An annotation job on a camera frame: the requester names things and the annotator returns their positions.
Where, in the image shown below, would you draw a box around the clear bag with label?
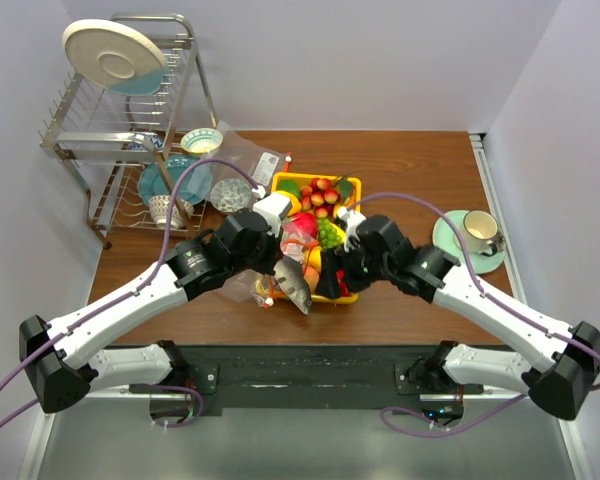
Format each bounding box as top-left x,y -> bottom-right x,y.
196,121 -> 286,201

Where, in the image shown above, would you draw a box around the teal scalloped plate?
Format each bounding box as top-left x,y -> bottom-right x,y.
137,154 -> 213,205

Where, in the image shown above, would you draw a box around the green saucer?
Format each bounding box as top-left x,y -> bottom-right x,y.
432,210 -> 505,275

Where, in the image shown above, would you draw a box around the blue patterned bowl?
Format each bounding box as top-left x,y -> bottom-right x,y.
127,132 -> 167,153

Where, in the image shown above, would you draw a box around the cream mug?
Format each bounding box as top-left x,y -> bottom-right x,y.
457,210 -> 505,257

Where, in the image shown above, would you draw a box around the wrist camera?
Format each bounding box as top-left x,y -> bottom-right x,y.
336,206 -> 366,252
252,193 -> 292,237

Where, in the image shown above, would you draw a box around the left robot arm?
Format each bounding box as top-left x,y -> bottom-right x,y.
19,204 -> 282,413

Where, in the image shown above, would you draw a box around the green grapes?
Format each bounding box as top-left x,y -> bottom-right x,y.
317,218 -> 343,250

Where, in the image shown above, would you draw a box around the floral grey bowl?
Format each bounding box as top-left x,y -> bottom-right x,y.
209,178 -> 252,215

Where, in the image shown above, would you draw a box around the orange peach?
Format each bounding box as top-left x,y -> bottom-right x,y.
303,266 -> 320,292

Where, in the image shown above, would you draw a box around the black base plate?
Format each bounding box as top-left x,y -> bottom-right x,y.
67,342 -> 537,420

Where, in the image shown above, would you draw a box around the yellow plastic tray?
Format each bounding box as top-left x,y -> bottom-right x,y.
272,172 -> 362,305

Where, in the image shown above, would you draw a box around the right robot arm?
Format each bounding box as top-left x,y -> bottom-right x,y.
322,207 -> 600,420

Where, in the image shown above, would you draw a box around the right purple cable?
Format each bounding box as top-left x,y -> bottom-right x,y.
344,192 -> 600,435

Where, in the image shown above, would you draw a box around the small yellow fruit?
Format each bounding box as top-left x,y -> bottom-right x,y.
304,246 -> 322,270

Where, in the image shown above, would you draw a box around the red bell pepper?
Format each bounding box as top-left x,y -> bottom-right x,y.
336,270 -> 351,298

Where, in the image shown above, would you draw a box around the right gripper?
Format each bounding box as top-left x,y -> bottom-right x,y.
315,240 -> 393,301

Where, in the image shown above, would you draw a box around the orange zip top bag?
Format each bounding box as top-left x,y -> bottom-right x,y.
220,220 -> 319,308

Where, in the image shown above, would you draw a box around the metal dish rack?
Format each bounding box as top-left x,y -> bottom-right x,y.
40,13 -> 218,248

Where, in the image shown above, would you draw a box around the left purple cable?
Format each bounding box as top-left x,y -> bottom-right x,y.
0,157 -> 266,431

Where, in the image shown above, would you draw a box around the grey toy fish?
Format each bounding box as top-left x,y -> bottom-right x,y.
274,255 -> 312,315

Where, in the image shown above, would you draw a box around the teal striped small bowl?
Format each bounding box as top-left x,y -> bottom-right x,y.
180,128 -> 224,157

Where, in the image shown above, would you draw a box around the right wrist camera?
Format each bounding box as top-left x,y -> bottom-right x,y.
336,206 -> 366,252

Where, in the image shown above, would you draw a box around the red dragon fruit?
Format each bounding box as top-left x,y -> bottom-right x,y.
284,212 -> 319,239

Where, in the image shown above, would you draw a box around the purple cable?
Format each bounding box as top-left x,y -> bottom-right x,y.
0,157 -> 266,431
344,192 -> 600,435

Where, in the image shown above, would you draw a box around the yellow bell pepper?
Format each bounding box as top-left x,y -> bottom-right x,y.
274,190 -> 302,217

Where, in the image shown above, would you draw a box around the beige and teal plate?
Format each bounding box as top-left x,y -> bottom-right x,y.
62,19 -> 167,96

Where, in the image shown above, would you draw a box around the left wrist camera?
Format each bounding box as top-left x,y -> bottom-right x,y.
252,193 -> 292,237

